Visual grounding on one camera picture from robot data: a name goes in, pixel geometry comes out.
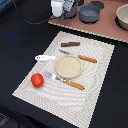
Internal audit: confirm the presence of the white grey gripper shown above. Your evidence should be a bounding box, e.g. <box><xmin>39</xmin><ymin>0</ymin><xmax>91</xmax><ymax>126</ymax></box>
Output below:
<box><xmin>51</xmin><ymin>0</ymin><xmax>84</xmax><ymax>18</ymax></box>

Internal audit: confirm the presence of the red toy tomato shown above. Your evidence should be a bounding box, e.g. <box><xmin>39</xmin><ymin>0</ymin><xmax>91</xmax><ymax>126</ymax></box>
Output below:
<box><xmin>31</xmin><ymin>73</ymin><xmax>44</xmax><ymax>88</ymax></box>

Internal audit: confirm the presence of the grey pot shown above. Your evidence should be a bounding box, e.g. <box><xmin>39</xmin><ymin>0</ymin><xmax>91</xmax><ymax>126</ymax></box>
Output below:
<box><xmin>79</xmin><ymin>4</ymin><xmax>101</xmax><ymax>23</ymax></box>
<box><xmin>64</xmin><ymin>6</ymin><xmax>77</xmax><ymax>19</ymax></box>

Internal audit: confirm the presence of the grey pot on stove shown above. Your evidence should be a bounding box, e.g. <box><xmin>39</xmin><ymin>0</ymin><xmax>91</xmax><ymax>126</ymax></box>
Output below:
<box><xmin>79</xmin><ymin>4</ymin><xmax>101</xmax><ymax>23</ymax></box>

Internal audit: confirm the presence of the black stove burner back-right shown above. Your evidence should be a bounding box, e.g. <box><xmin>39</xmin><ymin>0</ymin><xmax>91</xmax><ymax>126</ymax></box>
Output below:
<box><xmin>90</xmin><ymin>1</ymin><xmax>104</xmax><ymax>9</ymax></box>

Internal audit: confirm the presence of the brown toy stove board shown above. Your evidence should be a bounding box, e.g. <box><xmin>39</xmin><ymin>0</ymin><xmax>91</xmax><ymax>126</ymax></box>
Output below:
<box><xmin>49</xmin><ymin>0</ymin><xmax>128</xmax><ymax>43</ymax></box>

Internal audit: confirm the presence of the round wooden plate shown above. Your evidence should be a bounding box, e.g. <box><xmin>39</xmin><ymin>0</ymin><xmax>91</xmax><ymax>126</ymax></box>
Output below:
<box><xmin>55</xmin><ymin>55</ymin><xmax>83</xmax><ymax>79</ymax></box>

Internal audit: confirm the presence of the beige bowl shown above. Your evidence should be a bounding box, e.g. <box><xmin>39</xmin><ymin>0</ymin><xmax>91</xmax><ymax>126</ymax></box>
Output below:
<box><xmin>116</xmin><ymin>4</ymin><xmax>128</xmax><ymax>30</ymax></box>

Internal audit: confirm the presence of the woven grey placemat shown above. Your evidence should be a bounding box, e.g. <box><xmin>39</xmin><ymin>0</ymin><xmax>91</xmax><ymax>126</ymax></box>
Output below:
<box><xmin>13</xmin><ymin>31</ymin><xmax>114</xmax><ymax>128</ymax></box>

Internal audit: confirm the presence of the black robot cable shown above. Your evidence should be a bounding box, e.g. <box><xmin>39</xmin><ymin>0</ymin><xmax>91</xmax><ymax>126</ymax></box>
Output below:
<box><xmin>13</xmin><ymin>0</ymin><xmax>56</xmax><ymax>26</ymax></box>

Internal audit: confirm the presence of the toy knife wooden handle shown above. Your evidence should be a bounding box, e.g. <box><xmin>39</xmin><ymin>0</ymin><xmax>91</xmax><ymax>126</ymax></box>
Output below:
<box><xmin>59</xmin><ymin>49</ymin><xmax>97</xmax><ymax>63</ymax></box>

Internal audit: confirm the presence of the toy fork wooden handle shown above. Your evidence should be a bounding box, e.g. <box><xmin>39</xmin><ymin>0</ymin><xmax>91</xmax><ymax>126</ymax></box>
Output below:
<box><xmin>44</xmin><ymin>71</ymin><xmax>85</xmax><ymax>90</ymax></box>

